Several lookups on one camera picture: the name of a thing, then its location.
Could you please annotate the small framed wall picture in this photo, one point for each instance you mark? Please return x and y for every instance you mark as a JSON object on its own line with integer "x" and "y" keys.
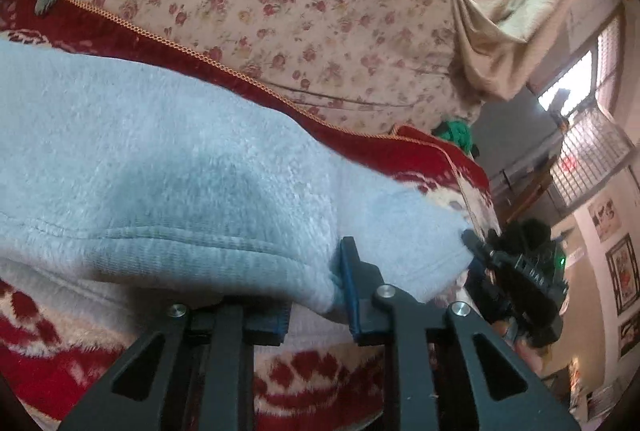
{"x": 629, "y": 336}

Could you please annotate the grey fleece pants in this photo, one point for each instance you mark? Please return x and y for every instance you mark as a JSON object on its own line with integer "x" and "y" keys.
{"x": 175, "y": 171}

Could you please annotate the window with metal grille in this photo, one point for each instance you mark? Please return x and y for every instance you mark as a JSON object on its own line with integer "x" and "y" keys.
{"x": 590, "y": 136}

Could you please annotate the large framed wall picture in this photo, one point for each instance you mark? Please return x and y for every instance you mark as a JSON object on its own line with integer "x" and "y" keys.
{"x": 622, "y": 273}

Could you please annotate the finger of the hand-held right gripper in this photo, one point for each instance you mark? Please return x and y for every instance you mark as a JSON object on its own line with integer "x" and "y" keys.
{"x": 475, "y": 243}
{"x": 482, "y": 291}

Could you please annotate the green cloth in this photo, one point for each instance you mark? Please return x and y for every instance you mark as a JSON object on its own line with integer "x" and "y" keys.
{"x": 455, "y": 136}

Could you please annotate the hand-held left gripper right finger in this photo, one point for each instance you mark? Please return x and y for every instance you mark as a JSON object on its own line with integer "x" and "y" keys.
{"x": 350, "y": 296}

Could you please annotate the wooden furniture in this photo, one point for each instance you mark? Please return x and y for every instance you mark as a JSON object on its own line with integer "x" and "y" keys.
{"x": 525, "y": 196}

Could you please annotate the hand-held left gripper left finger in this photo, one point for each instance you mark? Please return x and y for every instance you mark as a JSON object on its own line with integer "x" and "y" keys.
{"x": 267, "y": 323}

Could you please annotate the black fuzzy cloth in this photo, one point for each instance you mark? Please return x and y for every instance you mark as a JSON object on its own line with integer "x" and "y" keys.
{"x": 527, "y": 231}

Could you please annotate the unframed wall poster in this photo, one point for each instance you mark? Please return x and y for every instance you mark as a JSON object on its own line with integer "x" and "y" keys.
{"x": 605, "y": 216}

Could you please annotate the red floral plush blanket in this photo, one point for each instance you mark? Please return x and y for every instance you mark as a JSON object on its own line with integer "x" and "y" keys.
{"x": 35, "y": 361}

